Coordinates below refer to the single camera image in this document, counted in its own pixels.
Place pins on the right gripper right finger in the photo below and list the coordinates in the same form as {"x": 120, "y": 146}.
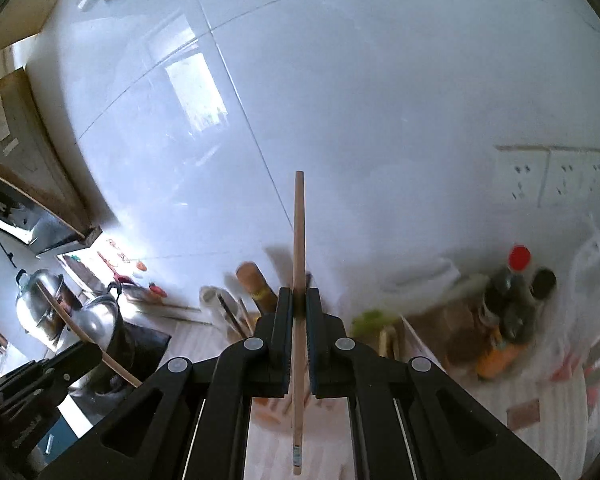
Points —
{"x": 410, "y": 420}

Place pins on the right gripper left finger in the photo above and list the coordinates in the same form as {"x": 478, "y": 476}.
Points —
{"x": 188, "y": 420}

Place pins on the light wooden chopstick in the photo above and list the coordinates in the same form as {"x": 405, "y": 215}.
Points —
{"x": 298, "y": 328}
{"x": 106, "y": 358}

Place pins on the black induction cooktop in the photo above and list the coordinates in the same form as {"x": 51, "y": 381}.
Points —
{"x": 139, "y": 350}

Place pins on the steel steamer pot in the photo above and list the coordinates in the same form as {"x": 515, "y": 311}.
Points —
{"x": 35, "y": 314}

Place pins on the white cylindrical utensil holder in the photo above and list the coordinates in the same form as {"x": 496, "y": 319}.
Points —
{"x": 209, "y": 303}

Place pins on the dark chopstick in holder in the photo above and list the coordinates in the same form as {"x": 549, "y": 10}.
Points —
{"x": 232, "y": 318}

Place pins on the small brown square tag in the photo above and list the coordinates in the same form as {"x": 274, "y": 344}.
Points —
{"x": 523, "y": 415}

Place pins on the steel wok with lid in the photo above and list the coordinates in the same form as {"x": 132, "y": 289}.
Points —
{"x": 102, "y": 320}

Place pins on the striped cat pattern mat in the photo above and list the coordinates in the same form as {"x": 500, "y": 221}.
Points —
{"x": 406, "y": 420}

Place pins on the black cap sauce bottle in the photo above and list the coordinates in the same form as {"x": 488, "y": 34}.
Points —
{"x": 525, "y": 302}

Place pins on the red cap sauce bottle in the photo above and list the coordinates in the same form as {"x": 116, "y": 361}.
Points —
{"x": 499, "y": 290}

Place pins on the dark soy sauce bottle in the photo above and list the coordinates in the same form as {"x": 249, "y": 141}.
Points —
{"x": 253, "y": 281}

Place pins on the black range hood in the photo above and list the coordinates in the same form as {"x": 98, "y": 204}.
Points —
{"x": 39, "y": 228}

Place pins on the clear plastic bag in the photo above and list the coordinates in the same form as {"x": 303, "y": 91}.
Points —
{"x": 575, "y": 323}

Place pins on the white wall power outlet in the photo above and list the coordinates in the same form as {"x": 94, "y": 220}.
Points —
{"x": 545, "y": 176}

